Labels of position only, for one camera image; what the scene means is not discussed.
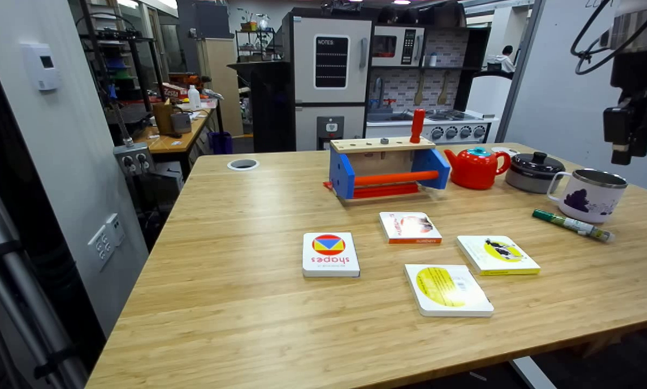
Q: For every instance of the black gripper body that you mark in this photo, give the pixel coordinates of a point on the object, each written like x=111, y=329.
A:
x=640, y=70

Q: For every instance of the green marker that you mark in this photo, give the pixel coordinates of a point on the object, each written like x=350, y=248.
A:
x=572, y=224

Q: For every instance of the gray robot arm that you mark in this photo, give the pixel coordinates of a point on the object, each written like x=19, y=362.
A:
x=643, y=24

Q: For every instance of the white mug with purple print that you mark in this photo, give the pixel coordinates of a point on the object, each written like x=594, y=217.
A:
x=589, y=197

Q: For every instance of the gray pot with black lid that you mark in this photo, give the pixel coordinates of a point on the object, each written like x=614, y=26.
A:
x=532, y=172

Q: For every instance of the person in background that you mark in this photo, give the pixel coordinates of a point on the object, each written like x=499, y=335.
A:
x=508, y=59

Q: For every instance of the white rounded appliance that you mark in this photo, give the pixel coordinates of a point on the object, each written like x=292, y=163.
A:
x=487, y=97

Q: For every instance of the red teapot with teal knob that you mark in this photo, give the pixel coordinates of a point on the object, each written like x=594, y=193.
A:
x=474, y=171

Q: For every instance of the book yellow circle black figure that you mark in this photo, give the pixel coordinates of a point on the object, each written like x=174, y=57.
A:
x=496, y=254

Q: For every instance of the toy stove with knobs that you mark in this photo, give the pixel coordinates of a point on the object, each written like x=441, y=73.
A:
x=444, y=129

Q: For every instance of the red wooden peg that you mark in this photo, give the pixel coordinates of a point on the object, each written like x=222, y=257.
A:
x=417, y=123

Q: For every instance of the orange wooden dowel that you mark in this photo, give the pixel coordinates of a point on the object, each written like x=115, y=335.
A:
x=399, y=177

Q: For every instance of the white book with red edge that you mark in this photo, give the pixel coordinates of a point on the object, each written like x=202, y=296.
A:
x=411, y=224

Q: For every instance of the white book large yellow circle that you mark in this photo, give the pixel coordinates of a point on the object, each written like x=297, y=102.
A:
x=448, y=288

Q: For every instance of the white microwave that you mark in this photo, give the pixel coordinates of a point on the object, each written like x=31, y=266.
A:
x=398, y=45

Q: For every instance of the wooden toy bench blue sides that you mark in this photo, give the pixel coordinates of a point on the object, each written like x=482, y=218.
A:
x=345, y=172

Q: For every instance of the white cabinet under oven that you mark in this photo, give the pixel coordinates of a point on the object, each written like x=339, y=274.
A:
x=329, y=126

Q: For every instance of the white lab oven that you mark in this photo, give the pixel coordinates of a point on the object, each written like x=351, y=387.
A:
x=332, y=60

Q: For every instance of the white book red yellow circle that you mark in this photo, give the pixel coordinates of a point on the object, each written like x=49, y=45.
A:
x=329, y=254

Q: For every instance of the black cabinet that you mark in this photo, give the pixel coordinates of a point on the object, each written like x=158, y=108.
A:
x=269, y=108

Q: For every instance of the blue bin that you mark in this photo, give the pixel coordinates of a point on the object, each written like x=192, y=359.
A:
x=222, y=143

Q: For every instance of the white plastic bottle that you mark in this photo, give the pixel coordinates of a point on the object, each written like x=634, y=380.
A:
x=194, y=97

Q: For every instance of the wooden workbench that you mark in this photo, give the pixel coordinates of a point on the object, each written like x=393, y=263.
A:
x=174, y=141

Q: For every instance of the brown cardboard box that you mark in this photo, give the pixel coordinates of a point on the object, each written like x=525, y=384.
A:
x=169, y=120

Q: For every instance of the gray electrical box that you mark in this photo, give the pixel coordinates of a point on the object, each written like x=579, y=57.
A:
x=132, y=158

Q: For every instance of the metal shelf rack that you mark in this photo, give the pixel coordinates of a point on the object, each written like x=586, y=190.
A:
x=117, y=64

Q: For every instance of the black and silver tripod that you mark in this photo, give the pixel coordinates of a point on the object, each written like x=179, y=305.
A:
x=20, y=288

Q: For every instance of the white wall outlet plate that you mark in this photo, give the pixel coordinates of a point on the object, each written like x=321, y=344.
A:
x=107, y=241

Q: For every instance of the white wall thermostat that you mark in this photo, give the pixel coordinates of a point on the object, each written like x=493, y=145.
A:
x=43, y=64

